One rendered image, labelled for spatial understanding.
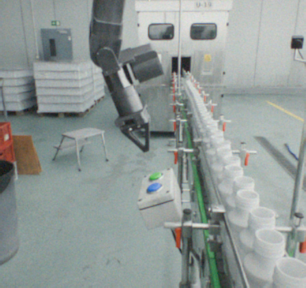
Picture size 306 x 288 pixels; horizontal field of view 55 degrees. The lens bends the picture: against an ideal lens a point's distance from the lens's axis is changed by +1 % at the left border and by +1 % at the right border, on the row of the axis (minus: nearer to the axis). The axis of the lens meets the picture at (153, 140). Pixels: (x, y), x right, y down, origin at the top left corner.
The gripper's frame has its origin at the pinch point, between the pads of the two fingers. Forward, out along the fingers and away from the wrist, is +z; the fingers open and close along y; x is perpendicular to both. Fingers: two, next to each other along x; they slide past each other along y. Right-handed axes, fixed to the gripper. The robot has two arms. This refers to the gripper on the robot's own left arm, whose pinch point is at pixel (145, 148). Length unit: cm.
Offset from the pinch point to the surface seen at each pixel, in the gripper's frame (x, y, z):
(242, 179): -17.9, -10.6, 9.3
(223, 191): -13.7, -8.1, 11.9
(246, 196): -17.2, -16.6, 9.7
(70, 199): 127, 190, 80
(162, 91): 23, 409, 37
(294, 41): -62, 70, -4
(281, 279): -16.3, -36.9, 8.7
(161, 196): -1.4, -10.1, 8.1
